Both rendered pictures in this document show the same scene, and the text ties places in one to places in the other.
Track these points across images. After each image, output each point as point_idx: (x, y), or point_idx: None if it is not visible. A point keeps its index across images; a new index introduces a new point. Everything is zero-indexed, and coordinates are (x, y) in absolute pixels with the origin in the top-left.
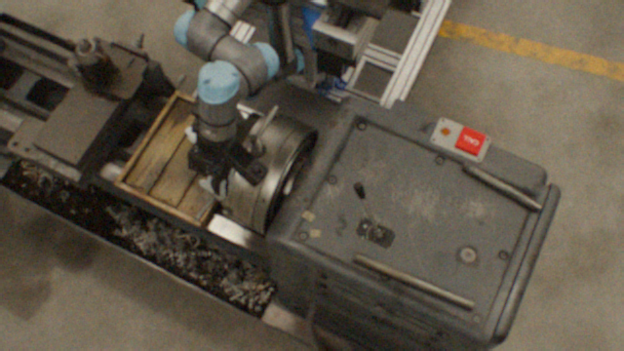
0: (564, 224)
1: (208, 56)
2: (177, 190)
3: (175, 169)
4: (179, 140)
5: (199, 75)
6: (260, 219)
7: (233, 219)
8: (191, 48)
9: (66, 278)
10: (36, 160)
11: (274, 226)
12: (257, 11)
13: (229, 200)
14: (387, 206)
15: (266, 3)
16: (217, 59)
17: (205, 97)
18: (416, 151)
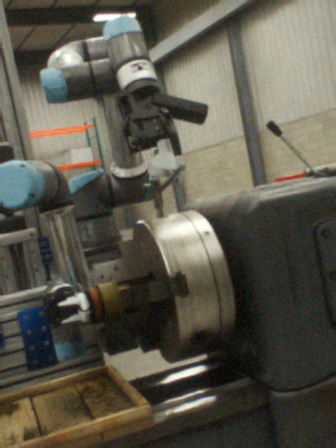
0: None
1: (88, 69)
2: (81, 423)
3: (56, 421)
4: (32, 414)
5: (108, 22)
6: (219, 257)
7: (189, 312)
8: (68, 75)
9: None
10: None
11: (243, 204)
12: (12, 354)
13: (175, 260)
14: (298, 181)
15: (59, 205)
16: (99, 65)
17: (124, 29)
18: (268, 185)
